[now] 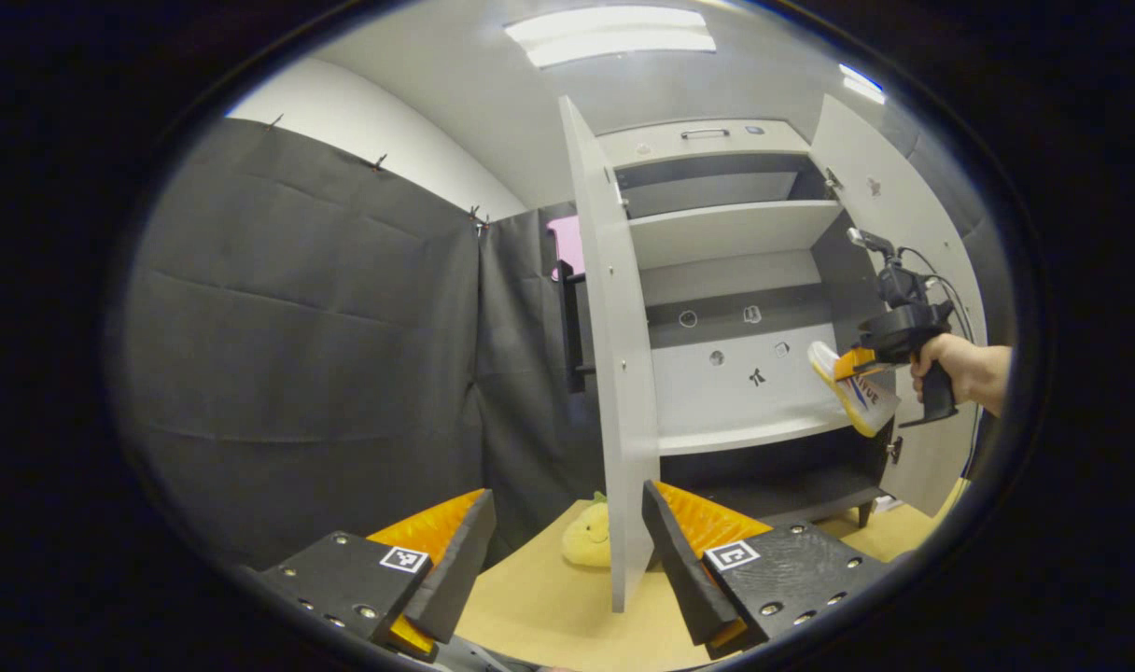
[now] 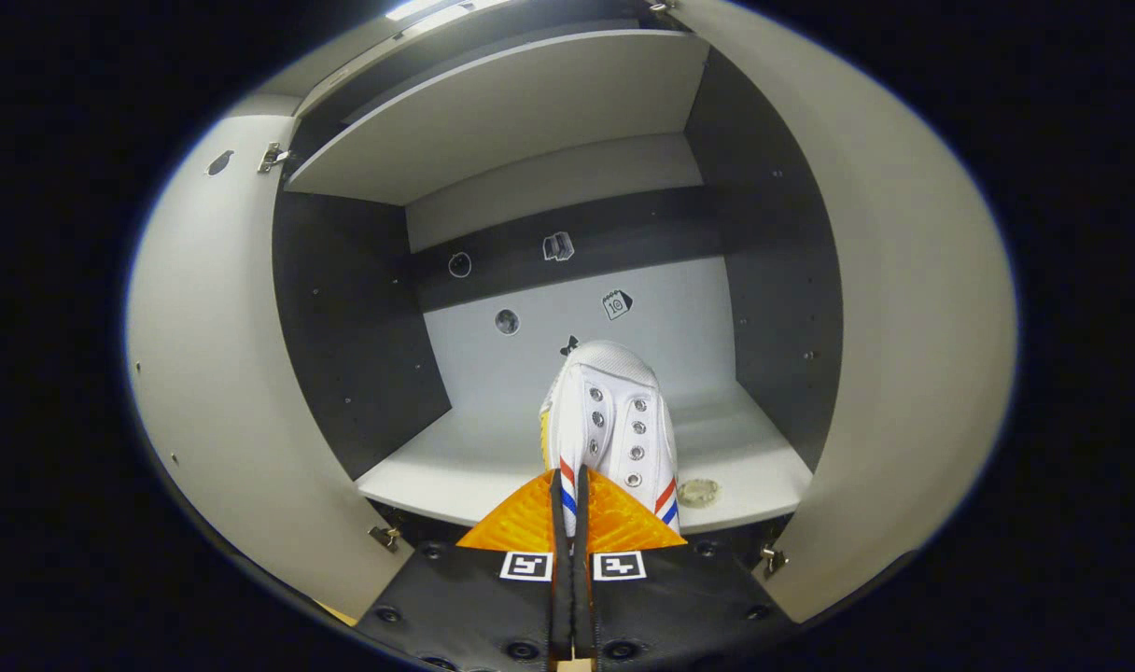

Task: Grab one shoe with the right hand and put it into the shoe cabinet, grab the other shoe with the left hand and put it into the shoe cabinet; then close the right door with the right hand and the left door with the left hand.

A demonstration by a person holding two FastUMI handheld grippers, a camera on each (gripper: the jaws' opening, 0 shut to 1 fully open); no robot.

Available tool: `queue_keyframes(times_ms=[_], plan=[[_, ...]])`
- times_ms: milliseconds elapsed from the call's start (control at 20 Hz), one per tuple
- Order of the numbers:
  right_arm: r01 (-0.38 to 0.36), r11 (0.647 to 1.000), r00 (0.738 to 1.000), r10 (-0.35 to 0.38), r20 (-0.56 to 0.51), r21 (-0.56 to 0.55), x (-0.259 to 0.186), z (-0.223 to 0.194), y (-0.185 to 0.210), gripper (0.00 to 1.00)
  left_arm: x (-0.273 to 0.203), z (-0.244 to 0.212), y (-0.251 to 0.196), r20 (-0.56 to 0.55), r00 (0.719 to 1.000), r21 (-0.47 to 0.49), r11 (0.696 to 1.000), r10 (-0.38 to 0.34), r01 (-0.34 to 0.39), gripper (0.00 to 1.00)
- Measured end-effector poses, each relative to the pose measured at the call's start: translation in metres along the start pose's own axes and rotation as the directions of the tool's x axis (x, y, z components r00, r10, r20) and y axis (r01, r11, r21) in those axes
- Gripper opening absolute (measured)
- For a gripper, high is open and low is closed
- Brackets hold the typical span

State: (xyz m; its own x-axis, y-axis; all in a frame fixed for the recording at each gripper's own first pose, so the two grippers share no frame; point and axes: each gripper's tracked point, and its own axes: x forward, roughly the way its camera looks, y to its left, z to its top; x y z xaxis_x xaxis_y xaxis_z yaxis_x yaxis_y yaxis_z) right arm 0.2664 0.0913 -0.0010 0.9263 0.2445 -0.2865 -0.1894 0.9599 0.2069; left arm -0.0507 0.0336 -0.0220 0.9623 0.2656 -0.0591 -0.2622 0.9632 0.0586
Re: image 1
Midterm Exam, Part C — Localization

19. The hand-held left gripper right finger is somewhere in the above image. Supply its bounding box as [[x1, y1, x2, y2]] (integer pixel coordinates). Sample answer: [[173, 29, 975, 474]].
[[640, 480, 890, 660]]

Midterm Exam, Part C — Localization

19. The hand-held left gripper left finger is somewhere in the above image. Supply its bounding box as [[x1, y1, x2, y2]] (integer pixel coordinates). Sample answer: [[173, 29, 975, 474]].
[[255, 488, 497, 664]]

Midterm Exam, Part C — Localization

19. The white canvas shoe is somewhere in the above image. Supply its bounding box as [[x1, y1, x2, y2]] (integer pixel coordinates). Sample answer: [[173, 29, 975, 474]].
[[807, 341, 902, 438]]

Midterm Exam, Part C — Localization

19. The white cabinet door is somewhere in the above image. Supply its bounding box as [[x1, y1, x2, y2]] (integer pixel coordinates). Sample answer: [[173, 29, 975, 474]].
[[558, 95, 662, 614], [808, 93, 988, 519]]

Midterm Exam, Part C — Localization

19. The white shoe cabinet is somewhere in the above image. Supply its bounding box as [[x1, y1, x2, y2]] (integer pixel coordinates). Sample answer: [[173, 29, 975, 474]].
[[596, 119, 900, 528]]

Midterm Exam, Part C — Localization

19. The yellow plush toy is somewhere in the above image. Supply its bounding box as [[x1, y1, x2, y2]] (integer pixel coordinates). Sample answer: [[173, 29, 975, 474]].
[[561, 493, 613, 568]]

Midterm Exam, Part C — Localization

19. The ceiling light panel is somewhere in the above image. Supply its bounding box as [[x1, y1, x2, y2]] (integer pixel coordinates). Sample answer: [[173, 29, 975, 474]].
[[504, 6, 718, 68], [838, 63, 888, 105]]

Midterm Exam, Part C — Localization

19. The black door handle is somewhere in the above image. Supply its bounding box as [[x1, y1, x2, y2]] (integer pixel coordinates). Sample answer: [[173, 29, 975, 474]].
[[556, 261, 596, 393]]

